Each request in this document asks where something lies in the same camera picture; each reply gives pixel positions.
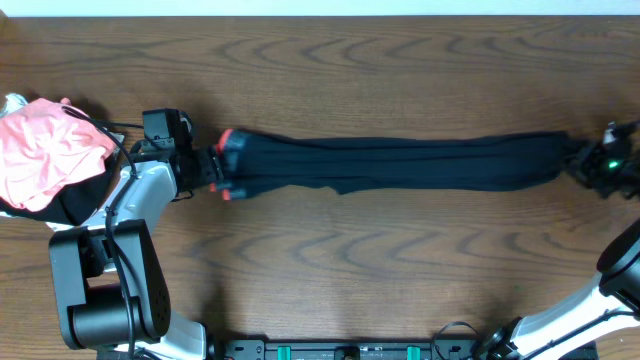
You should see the black leggings red waistband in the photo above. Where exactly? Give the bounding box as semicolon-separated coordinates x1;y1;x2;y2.
211;129;586;200

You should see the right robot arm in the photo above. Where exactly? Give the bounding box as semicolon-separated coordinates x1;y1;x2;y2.
472;121;639;359

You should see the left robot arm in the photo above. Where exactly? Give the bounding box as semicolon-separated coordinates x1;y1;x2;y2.
49;108;223;359

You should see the black folded garment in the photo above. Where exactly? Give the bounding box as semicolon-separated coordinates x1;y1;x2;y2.
1;155;116;226

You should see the pink crumpled garment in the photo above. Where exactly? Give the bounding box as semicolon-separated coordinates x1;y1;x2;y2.
1;98;116;212

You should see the left black cable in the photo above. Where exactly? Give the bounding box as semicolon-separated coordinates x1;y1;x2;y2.
62;105;146;360

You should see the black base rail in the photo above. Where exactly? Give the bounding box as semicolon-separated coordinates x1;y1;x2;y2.
208;340;476;360

